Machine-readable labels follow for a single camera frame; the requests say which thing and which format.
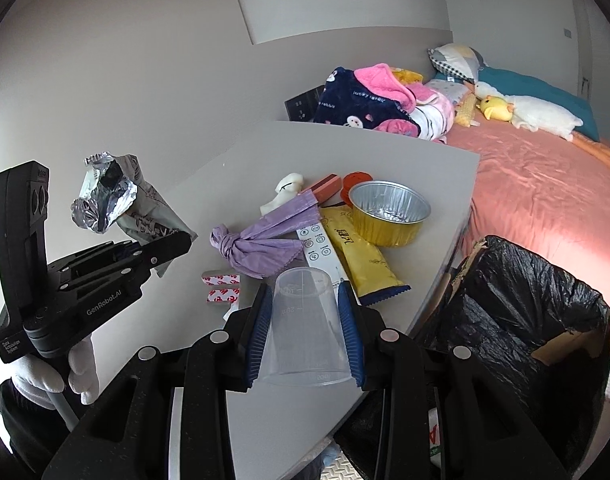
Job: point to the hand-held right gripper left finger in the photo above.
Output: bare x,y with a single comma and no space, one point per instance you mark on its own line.
257,330

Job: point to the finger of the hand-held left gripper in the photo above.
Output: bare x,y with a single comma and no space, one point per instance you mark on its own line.
170,247
92,256

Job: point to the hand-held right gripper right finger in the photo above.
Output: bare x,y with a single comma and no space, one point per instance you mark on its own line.
350,330

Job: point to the clear plastic measuring cup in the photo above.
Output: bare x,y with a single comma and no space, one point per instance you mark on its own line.
305,325

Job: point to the red printed adhesive tab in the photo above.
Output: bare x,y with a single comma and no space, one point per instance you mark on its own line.
220,277
222,295

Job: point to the silver foil wrapper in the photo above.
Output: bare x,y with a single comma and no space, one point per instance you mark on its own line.
105,195

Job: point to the yellow snack packet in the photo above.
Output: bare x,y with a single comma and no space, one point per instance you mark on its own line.
365,260

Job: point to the purple knotted bag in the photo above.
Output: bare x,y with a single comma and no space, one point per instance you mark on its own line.
265,250

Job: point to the white strip with round icons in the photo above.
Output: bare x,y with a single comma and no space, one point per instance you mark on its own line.
317,245

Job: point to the gold foil bowl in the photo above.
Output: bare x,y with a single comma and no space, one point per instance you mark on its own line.
385,225

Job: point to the small white soft toy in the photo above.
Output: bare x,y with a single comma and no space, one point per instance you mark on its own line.
285,187

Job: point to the pink brown sanding block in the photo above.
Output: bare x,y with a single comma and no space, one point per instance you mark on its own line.
327,183

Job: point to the cardboard bin with black bag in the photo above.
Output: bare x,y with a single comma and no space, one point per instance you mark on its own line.
510,300

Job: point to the person's left forearm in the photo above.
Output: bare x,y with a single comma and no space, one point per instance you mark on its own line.
30,425

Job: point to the person's left hand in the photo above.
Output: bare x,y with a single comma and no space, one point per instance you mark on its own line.
80,365

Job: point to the orange plastic cap piece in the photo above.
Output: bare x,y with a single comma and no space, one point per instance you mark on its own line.
357,178

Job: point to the navy pink fleece blanket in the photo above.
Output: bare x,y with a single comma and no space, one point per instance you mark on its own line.
345,105

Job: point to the bed with pink sheet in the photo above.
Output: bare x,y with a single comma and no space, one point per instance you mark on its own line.
525,185

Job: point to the white pink printed blanket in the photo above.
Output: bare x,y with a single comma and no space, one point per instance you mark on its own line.
435,117

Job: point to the yellow dotted cloth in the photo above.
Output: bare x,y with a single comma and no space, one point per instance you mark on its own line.
466,110

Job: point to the pale patterned pillow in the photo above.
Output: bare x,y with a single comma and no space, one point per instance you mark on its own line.
450,91

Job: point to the yellow duck plush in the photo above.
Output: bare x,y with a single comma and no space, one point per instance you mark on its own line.
495,108

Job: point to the white goose plush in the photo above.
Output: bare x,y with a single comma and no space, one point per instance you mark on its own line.
540,112

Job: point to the checked patchwork pillow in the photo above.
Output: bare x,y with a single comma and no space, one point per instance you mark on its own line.
455,60

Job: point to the teal pillow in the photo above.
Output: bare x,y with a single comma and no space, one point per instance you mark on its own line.
545,92

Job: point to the black wall socket panel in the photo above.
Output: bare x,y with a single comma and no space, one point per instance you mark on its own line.
302,105

